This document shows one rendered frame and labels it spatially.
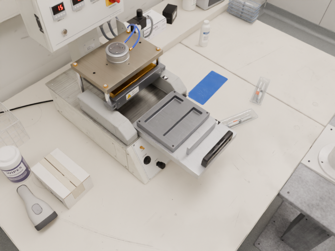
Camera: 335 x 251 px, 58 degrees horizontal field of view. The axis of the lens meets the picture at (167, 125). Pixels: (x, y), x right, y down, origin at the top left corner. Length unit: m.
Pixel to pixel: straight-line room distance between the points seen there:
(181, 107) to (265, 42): 0.91
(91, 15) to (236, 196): 0.83
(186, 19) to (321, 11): 1.83
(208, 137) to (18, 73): 0.94
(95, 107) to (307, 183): 0.86
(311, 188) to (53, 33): 1.08
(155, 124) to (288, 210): 1.27
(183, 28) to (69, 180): 1.06
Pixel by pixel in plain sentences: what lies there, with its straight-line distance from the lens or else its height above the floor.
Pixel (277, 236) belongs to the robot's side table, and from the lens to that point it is 2.00.
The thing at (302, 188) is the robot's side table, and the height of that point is 0.75.
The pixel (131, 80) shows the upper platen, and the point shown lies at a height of 1.06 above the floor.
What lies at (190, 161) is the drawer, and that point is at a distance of 0.97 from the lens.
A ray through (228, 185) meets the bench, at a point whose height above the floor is 0.75.
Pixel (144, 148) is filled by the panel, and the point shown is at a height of 0.90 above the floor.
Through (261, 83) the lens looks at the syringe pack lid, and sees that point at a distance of 1.55.
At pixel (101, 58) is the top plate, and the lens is 1.08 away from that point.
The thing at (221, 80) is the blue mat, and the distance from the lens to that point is 1.54.
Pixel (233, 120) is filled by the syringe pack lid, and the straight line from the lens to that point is 1.35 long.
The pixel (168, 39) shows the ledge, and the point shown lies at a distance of 1.68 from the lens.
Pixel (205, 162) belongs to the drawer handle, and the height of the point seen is 1.00.
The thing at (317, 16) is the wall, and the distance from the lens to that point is 3.42.
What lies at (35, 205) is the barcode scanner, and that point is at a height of 0.83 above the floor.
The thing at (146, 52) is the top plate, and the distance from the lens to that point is 1.09.
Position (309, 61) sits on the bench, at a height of 0.75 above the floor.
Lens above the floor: 1.80
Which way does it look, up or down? 53 degrees down
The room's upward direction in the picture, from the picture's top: 3 degrees clockwise
